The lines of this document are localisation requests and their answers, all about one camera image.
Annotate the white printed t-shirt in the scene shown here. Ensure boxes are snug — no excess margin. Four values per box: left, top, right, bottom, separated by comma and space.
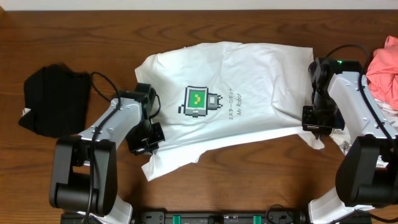
135, 42, 324, 180

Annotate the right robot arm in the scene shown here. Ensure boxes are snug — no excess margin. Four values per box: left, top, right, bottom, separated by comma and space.
302, 58, 397, 223

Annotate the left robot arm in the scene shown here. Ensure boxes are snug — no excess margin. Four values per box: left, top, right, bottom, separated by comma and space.
49, 83, 165, 223

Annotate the white fern-print garment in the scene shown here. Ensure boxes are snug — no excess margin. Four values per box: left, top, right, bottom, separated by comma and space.
329, 98, 398, 169

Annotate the pink garment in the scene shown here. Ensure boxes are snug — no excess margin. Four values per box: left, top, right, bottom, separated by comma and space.
366, 35, 397, 110

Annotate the folded black garment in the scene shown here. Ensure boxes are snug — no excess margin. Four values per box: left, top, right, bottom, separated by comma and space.
19, 64, 91, 138

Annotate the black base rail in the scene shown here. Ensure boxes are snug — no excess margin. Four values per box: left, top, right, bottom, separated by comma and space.
60, 204, 374, 224

